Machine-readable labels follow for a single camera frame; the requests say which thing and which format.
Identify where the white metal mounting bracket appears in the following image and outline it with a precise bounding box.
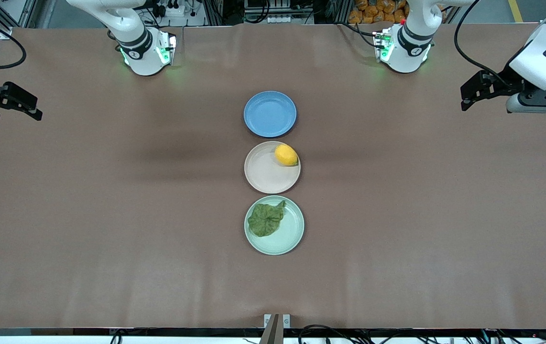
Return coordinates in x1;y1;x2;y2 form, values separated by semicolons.
263;313;291;329

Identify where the green lettuce leaf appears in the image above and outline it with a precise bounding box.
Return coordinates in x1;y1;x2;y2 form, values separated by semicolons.
247;200;286;237

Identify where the grey camera mounting pole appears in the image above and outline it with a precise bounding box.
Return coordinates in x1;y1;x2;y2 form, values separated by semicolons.
259;314;281;344

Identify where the white power strip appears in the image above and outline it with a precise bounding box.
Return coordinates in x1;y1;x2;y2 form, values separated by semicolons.
160;0;186;18

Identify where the pale green round plate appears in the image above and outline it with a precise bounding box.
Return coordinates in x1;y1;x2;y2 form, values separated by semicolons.
244;195;305;256

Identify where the beige round plate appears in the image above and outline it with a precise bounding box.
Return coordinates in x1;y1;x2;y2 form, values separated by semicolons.
244;140;301;194

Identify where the bag of oranges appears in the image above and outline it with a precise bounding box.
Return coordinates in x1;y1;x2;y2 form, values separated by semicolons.
348;0;408;24

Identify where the yellow lemon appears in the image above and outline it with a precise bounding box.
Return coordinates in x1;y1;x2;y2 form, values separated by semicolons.
274;144;299;167

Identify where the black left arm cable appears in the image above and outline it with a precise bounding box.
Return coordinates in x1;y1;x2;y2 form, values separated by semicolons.
454;0;511;87

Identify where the blue round plate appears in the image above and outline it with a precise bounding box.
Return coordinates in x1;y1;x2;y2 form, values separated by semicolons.
243;91;297;138

